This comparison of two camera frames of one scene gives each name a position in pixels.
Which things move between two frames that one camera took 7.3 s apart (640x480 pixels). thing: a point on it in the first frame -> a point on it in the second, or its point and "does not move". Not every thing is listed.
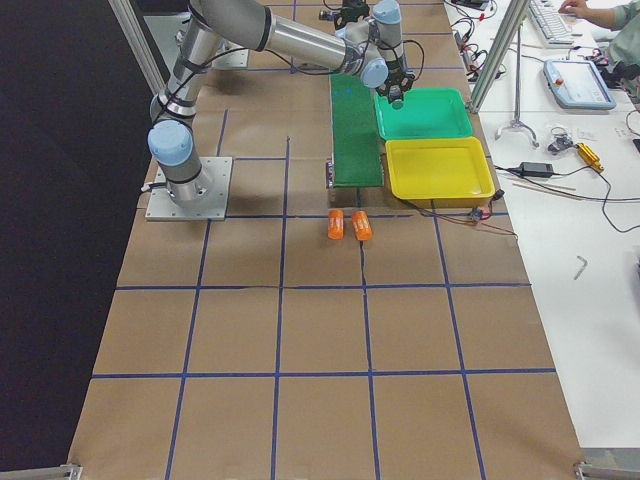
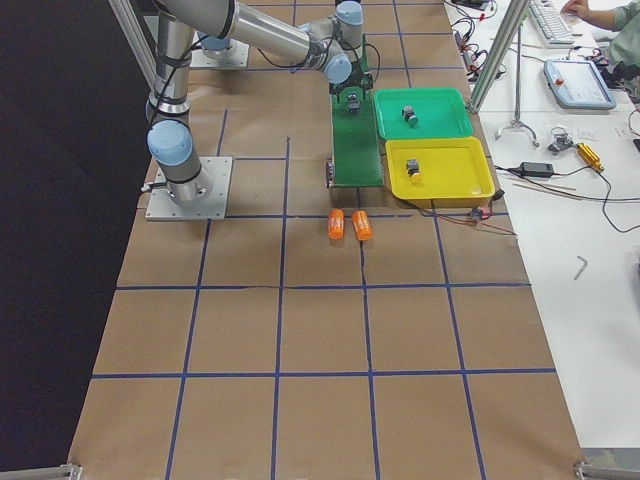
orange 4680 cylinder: (336, 224) does not move
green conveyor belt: (356, 134) does not move
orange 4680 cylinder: (362, 225) does not move
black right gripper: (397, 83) -> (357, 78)
